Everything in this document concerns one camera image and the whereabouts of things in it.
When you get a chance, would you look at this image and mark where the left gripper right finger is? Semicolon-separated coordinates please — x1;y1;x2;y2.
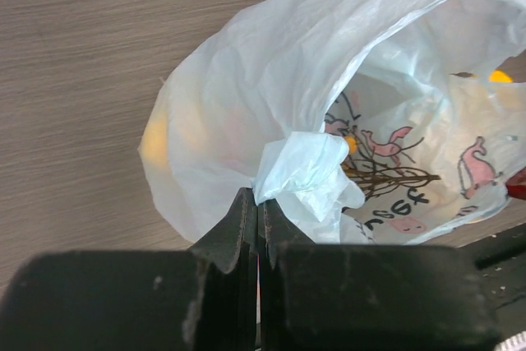
258;201;501;350

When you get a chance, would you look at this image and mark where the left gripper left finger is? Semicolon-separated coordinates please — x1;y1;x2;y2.
1;189;257;350

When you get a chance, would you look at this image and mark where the light blue plastic bag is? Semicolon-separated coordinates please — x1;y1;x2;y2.
140;0;525;244

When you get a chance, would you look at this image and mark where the yellow fake pear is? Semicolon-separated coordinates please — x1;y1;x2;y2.
489;70;513;83

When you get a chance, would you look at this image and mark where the red fake apple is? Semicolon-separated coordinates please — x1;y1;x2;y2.
505;169;526;201

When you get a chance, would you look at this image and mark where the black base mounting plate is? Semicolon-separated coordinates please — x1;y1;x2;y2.
460;224;525;335

